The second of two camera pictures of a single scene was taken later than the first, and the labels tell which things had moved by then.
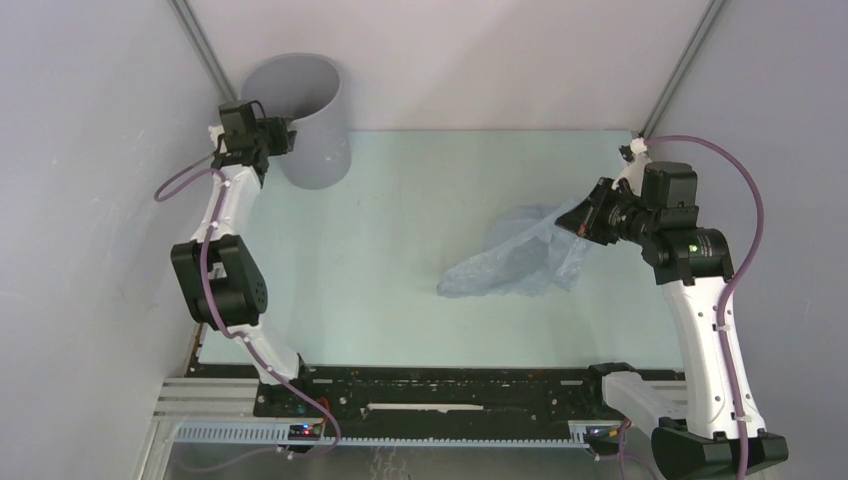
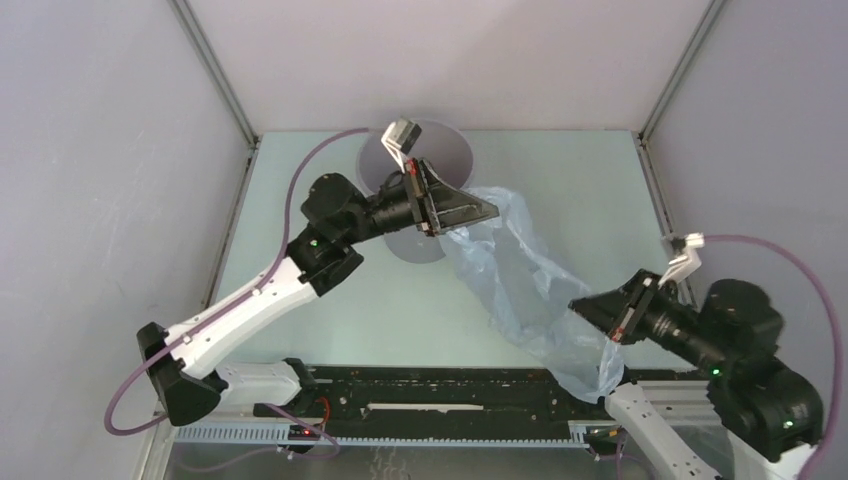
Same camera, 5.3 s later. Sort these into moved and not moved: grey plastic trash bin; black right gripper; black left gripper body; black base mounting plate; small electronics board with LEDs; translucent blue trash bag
Moved: translucent blue trash bag; grey plastic trash bin; black left gripper body; black right gripper
Not moved: black base mounting plate; small electronics board with LEDs
